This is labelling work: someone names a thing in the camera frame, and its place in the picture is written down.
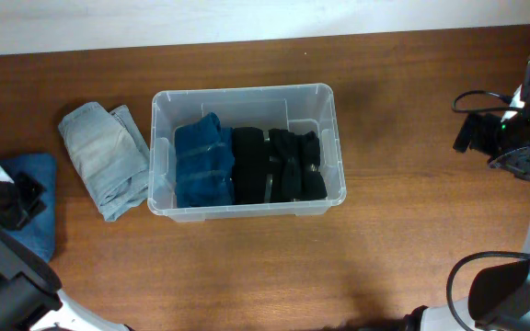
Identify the dark taped garment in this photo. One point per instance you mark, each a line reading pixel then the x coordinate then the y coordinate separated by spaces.
pixel 294 163

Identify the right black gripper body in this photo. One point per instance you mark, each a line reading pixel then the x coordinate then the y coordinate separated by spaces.
pixel 493 138

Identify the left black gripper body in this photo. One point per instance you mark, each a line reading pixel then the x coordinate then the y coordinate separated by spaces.
pixel 13 202

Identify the light blue jeans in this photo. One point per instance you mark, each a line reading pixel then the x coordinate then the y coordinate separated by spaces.
pixel 110 155

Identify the clear plastic storage container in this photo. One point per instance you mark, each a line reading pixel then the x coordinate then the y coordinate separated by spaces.
pixel 296 108

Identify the teal taped shirt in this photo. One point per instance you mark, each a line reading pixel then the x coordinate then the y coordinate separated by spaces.
pixel 204 164

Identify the dark blue jeans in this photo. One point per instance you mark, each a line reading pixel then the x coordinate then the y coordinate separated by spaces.
pixel 38 235

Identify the black taped garment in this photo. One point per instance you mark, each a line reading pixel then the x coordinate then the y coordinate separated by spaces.
pixel 252 164

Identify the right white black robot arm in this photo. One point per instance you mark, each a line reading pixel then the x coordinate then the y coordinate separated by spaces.
pixel 488 290

